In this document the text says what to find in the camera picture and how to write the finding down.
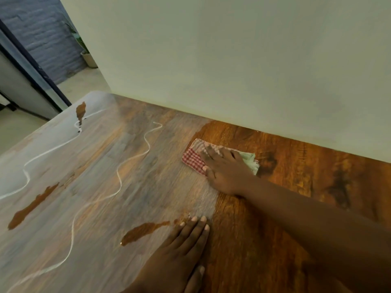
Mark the person's left hand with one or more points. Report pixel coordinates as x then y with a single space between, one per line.
177 259

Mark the person's right hand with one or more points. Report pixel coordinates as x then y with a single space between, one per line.
229 173

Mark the red checked cleaning cloth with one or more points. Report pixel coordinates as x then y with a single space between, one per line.
192 160

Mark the person's right forearm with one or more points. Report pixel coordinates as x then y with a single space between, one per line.
320 228

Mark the wooden table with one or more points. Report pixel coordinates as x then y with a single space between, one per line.
259 256

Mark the plant in beige pot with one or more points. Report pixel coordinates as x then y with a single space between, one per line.
89 59

